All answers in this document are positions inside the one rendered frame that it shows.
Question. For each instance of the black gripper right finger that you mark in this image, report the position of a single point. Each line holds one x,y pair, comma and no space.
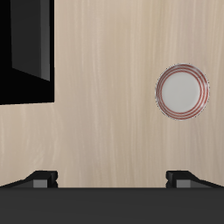
179,178

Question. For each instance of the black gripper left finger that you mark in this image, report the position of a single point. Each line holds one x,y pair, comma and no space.
43,178

